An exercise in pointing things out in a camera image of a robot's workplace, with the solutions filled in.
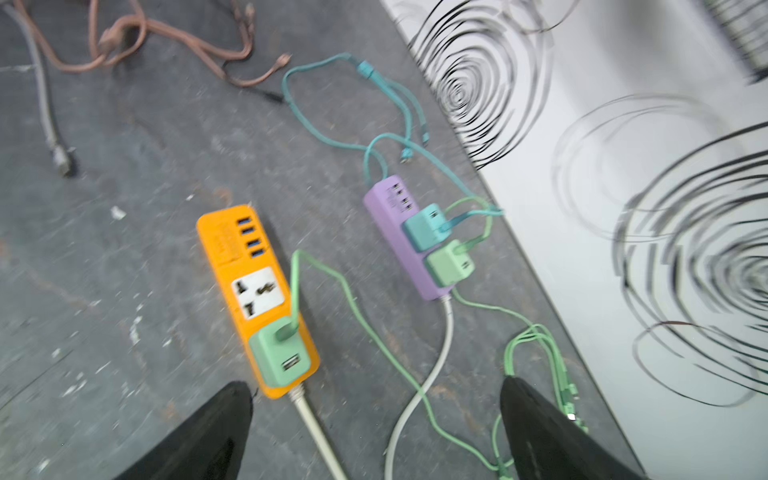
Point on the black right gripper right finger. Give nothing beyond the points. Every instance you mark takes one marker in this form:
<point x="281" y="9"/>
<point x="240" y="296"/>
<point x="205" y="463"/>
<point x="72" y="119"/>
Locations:
<point x="545" y="444"/>

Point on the purple power strip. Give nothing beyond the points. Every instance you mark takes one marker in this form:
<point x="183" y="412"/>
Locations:
<point x="390" y="205"/>

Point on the orange power strip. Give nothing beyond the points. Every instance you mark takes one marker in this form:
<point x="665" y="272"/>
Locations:
<point x="251" y="280"/>

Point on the teal charger adapter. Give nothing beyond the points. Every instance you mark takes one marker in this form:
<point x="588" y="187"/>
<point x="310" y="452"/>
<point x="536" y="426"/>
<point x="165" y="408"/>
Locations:
<point x="427" y="229"/>

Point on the light green charger adapter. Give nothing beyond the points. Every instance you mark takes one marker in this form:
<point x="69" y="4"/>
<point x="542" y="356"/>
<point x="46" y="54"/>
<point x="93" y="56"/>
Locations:
<point x="280" y="353"/>
<point x="449" y="264"/>

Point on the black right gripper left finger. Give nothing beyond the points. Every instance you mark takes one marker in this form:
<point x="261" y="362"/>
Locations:
<point x="210" y="444"/>

